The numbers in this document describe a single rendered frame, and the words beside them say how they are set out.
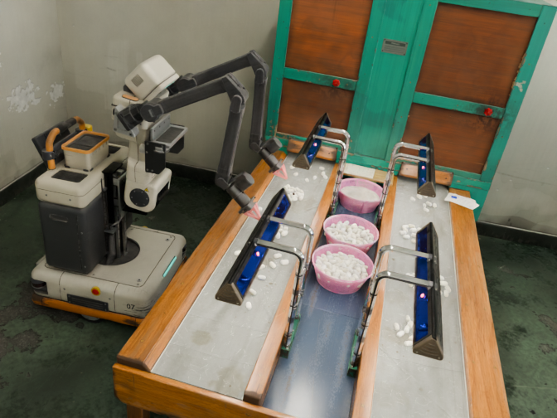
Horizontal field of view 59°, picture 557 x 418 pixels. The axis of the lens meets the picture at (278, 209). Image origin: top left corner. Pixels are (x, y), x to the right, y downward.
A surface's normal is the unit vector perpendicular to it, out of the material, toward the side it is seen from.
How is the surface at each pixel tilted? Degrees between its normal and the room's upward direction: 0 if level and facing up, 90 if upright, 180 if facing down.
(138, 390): 92
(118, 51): 90
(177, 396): 90
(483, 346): 0
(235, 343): 0
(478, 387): 0
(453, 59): 90
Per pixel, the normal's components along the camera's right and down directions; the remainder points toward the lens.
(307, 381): 0.12, -0.86
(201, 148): -0.18, 0.48
